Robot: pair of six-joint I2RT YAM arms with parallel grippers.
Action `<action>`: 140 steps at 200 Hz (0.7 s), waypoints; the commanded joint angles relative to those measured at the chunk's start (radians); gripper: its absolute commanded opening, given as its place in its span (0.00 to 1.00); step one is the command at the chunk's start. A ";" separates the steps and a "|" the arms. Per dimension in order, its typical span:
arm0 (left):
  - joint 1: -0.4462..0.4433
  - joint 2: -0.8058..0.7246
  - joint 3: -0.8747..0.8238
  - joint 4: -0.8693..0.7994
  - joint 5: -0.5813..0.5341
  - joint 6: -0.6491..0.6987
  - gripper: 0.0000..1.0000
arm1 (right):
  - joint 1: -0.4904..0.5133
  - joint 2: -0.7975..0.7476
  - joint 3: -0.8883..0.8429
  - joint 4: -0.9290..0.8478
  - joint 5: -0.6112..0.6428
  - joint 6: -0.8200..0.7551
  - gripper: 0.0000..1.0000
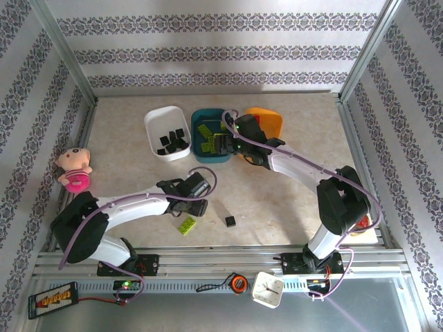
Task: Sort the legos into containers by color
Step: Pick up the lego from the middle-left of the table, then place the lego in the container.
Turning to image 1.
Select teal plastic container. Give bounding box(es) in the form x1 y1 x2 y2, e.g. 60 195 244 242
190 108 233 164

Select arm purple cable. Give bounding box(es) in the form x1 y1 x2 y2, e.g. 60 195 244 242
59 167 218 304
221 109 382 301

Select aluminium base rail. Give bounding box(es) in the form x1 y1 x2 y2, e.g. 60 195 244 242
33 246 406 280

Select aluminium side rail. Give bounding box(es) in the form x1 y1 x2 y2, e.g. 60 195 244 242
334 98 395 250
46 100 100 252

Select controller board with wires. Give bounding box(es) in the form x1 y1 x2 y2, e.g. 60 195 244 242
304 276 332 290

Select black battery board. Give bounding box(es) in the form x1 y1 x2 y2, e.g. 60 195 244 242
27 280 80 321

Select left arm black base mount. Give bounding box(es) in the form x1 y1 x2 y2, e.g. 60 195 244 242
96 254 161 277

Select red wire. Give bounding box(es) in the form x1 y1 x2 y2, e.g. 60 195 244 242
76 297 126 307

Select grey metal shelf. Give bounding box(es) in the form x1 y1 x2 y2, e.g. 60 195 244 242
34 278 426 332

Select slotted grey cable duct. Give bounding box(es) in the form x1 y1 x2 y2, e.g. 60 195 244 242
78 279 312 294

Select white plastic container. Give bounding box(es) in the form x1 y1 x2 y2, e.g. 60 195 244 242
143 105 192 163

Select white square clock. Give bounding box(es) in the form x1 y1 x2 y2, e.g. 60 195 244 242
251 271 285 310

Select orange black tape measure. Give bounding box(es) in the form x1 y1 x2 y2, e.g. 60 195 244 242
196 272 249 295

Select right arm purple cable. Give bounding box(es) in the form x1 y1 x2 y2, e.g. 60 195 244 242
221 109 382 301

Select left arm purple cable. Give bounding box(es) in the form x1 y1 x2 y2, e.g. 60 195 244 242
59 167 218 304

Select aluminium frame post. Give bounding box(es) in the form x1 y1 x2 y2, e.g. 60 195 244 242
338 0 406 103
33 0 100 104

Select orange plastic container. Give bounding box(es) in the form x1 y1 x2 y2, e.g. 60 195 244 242
237 106 284 160

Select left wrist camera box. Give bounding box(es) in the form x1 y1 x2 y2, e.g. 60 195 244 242
186 172 212 199

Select controller board with green light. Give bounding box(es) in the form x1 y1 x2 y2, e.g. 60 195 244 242
113 279 142 291

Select pink plush doll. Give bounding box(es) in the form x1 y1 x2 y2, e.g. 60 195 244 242
56 147 93 194

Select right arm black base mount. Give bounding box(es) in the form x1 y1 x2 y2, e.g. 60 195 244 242
280 252 345 276

